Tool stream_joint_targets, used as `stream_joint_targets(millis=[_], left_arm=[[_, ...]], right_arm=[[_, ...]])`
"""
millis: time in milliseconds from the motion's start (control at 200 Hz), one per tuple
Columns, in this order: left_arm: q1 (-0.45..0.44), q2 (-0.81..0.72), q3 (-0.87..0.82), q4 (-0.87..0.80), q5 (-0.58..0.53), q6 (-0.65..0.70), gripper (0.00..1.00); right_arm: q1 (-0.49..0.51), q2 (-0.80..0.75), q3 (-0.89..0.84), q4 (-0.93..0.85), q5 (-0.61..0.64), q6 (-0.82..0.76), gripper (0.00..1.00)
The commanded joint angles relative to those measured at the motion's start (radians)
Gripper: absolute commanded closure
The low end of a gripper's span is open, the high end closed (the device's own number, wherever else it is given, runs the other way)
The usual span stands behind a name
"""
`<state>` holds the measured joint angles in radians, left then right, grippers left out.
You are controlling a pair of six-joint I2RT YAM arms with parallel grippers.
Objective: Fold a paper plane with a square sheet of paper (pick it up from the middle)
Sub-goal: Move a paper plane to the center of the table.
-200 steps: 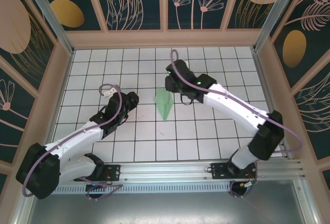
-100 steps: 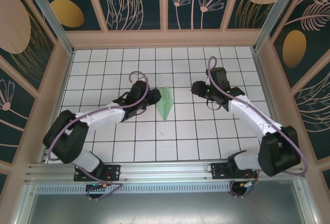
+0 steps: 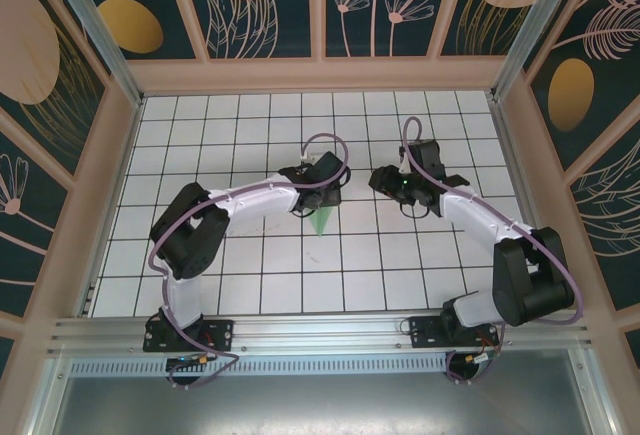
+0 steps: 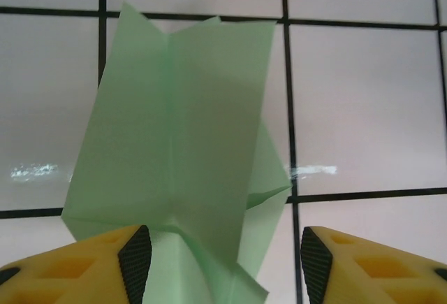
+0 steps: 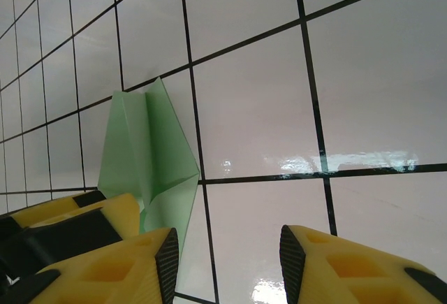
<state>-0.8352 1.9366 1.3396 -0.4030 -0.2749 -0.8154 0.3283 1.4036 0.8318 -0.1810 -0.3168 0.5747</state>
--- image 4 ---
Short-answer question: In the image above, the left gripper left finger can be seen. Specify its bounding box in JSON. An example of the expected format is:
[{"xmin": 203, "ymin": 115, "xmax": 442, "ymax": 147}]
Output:
[{"xmin": 0, "ymin": 224, "xmax": 153, "ymax": 304}]

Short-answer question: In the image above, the green paper sheet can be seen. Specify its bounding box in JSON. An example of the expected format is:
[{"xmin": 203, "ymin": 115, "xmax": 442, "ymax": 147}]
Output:
[{"xmin": 61, "ymin": 0, "xmax": 293, "ymax": 304}]

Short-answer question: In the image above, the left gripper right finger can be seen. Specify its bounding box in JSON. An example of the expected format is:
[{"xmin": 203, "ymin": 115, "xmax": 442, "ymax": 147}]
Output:
[{"xmin": 300, "ymin": 226, "xmax": 447, "ymax": 304}]

